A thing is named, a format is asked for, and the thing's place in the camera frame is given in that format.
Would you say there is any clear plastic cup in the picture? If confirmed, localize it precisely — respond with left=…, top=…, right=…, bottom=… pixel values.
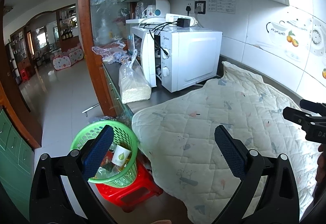
left=95, top=167, right=119, bottom=180

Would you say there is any green lower kitchen cabinet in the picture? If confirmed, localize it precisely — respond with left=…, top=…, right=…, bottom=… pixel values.
left=102, top=62, right=133, bottom=127

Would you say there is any person's right hand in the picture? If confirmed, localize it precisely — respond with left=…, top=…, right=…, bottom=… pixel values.
left=316, top=144, right=326, bottom=184

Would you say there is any green side cabinet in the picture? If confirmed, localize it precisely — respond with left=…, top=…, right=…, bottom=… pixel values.
left=1, top=108, right=34, bottom=219

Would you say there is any red plastic stool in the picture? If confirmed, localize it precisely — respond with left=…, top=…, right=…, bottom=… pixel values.
left=96, top=160, right=163, bottom=212

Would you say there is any plastic bag on floor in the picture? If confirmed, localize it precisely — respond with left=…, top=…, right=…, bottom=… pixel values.
left=88, top=116, right=117, bottom=124

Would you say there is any metal bar on floor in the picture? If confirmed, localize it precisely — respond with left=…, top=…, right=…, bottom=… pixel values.
left=82, top=103, right=99, bottom=117

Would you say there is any green plastic waste basket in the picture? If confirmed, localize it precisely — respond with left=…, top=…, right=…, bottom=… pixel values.
left=70, top=120, right=138, bottom=188

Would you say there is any white quilted mat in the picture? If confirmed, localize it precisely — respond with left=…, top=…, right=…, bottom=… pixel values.
left=131, top=61, right=322, bottom=224

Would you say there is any white instruction sticker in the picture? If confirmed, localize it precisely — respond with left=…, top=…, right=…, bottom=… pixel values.
left=207, top=0, right=236, bottom=14

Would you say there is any small red stool far room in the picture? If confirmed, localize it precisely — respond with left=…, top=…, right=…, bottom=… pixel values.
left=20, top=68, right=30, bottom=82

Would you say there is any white microwave oven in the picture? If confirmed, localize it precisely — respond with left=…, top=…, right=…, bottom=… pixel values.
left=130, top=24, right=223, bottom=93

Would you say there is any black power adapter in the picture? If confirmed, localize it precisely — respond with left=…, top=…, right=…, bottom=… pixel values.
left=176, top=18, right=191, bottom=28

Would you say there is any plastic bag of noodles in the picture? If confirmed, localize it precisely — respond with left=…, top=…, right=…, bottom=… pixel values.
left=119, top=49, right=151, bottom=104

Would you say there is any polka dot play tent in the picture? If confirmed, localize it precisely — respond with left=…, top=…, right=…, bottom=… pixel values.
left=53, top=46, right=84, bottom=71

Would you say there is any white power strip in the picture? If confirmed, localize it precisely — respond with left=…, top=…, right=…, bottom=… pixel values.
left=165, top=12, right=198, bottom=27

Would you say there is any crumpled clear bag on counter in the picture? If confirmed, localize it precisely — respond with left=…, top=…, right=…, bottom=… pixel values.
left=92, top=40, right=129, bottom=64

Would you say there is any white water dispenser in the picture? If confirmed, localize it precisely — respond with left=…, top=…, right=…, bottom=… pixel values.
left=138, top=0, right=171, bottom=18

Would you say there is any wall socket with plugs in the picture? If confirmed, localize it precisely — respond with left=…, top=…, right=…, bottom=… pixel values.
left=186, top=0, right=206, bottom=15

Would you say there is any brown wooden door frame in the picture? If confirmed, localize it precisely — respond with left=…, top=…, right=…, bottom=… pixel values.
left=77, top=0, right=117, bottom=117

